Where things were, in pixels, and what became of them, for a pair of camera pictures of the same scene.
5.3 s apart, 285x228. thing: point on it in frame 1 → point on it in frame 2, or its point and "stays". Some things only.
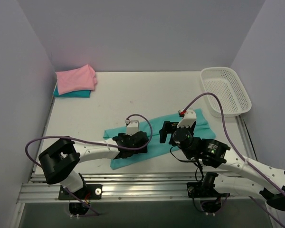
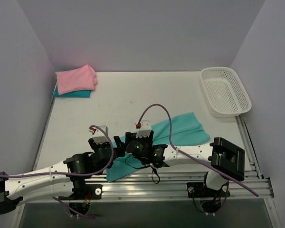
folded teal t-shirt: x=81 y=93 stays
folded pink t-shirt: x=80 y=79 stays
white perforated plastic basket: x=223 y=82 stays
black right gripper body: x=167 y=129 → x=129 y=137
